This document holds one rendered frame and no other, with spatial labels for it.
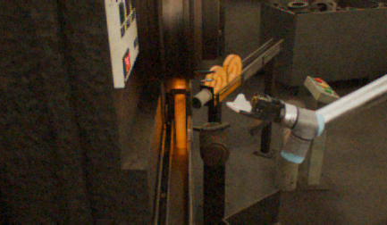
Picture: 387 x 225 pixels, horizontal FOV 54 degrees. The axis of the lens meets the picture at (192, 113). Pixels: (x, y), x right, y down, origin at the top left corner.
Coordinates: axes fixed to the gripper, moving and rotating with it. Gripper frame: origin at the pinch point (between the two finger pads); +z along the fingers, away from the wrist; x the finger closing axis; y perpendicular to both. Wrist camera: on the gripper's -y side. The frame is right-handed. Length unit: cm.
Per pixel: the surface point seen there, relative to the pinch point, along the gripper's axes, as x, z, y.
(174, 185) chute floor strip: 34.8, 15.9, -16.5
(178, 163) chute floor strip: 24.6, 15.4, -14.9
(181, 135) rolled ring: 21.7, 16.7, -5.9
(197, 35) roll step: 30.2, 21.7, 28.8
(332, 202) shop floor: -37, -81, -52
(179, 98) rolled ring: 14.2, 20.3, 3.4
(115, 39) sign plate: 60, 39, 30
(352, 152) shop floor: -88, -111, -42
